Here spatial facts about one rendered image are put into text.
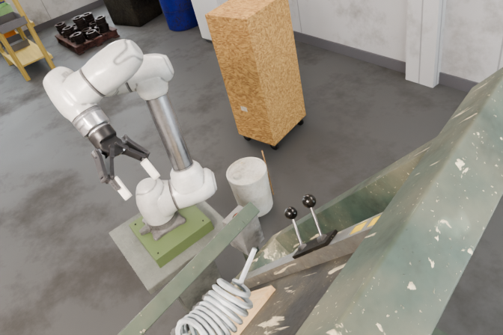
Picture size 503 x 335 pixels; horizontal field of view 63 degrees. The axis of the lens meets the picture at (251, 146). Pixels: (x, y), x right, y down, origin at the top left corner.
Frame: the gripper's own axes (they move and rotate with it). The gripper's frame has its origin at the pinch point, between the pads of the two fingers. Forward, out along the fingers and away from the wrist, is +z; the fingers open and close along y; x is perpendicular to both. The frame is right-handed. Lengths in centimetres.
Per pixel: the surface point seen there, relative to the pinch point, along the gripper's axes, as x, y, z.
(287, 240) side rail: -6, -49, 52
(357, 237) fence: 50, 8, 40
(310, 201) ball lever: 39, -5, 31
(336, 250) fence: 41, 3, 43
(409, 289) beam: 70, 43, 33
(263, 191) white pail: -74, -159, 49
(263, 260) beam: -18, -44, 54
